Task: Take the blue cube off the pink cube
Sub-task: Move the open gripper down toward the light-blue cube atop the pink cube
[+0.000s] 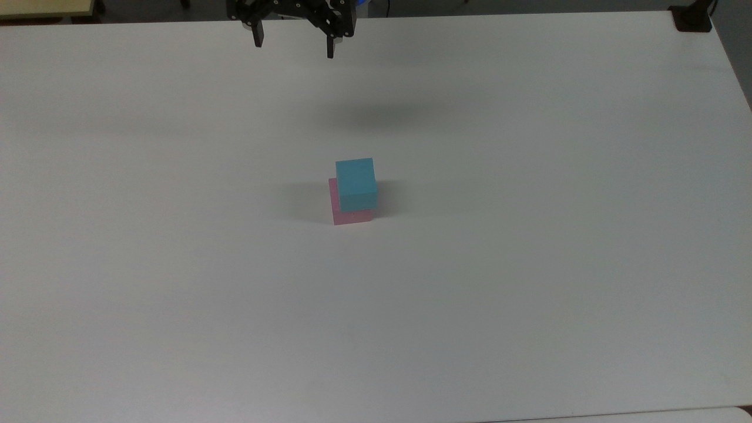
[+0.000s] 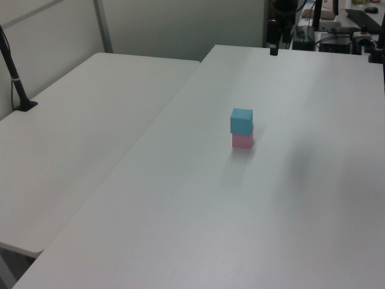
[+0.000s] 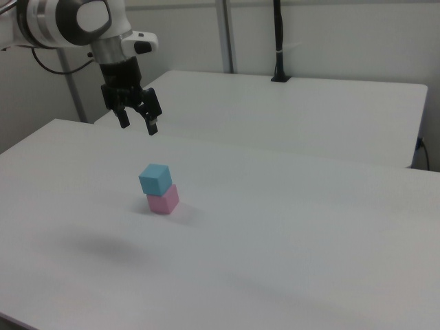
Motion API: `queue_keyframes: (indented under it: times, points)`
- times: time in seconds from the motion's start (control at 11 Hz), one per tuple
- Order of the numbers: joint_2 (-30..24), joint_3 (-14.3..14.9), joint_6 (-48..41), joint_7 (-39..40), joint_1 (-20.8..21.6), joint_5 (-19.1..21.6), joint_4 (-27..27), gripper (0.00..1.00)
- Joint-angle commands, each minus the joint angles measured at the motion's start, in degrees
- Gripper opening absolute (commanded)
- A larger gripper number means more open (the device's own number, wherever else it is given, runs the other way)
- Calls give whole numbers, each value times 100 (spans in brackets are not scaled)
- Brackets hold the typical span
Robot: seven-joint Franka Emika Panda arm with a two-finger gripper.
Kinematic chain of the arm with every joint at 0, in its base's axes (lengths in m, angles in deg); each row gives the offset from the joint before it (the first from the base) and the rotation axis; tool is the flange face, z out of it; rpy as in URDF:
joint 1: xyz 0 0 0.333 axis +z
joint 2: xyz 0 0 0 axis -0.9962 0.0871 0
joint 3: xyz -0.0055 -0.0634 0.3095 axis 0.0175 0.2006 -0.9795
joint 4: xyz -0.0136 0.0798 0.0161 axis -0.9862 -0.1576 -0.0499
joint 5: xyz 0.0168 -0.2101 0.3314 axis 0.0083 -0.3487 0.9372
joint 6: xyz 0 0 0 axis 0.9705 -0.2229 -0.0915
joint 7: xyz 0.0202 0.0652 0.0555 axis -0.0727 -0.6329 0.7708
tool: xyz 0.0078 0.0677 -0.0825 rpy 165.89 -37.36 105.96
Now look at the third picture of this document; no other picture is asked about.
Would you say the blue cube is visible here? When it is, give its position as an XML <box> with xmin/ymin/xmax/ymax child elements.
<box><xmin>138</xmin><ymin>163</ymin><xmax>173</xmax><ymax>197</ymax></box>

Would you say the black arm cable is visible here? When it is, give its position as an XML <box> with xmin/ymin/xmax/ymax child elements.
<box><xmin>32</xmin><ymin>47</ymin><xmax>96</xmax><ymax>75</ymax></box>

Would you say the black camera stand pole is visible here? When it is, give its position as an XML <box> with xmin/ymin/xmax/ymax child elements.
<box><xmin>270</xmin><ymin>0</ymin><xmax>292</xmax><ymax>83</ymax></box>

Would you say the grey wall profile post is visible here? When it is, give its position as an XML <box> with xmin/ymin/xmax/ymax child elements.
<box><xmin>217</xmin><ymin>0</ymin><xmax>239</xmax><ymax>74</ymax></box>

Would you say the pink cube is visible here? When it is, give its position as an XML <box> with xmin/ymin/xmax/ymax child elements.
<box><xmin>146</xmin><ymin>184</ymin><xmax>181</xmax><ymax>215</ymax></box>

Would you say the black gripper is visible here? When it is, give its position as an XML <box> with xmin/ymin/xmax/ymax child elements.
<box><xmin>99</xmin><ymin>57</ymin><xmax>163</xmax><ymax>136</ymax></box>

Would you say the grey slim wall post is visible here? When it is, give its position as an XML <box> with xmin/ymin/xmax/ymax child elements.
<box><xmin>56</xmin><ymin>47</ymin><xmax>87</xmax><ymax>124</ymax></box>

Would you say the black floor cable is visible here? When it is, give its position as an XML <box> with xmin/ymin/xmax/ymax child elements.
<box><xmin>415</xmin><ymin>137</ymin><xmax>431</xmax><ymax>171</ymax></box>

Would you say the white side table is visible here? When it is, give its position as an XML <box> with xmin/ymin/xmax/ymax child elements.
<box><xmin>93</xmin><ymin>70</ymin><xmax>429</xmax><ymax>169</ymax></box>

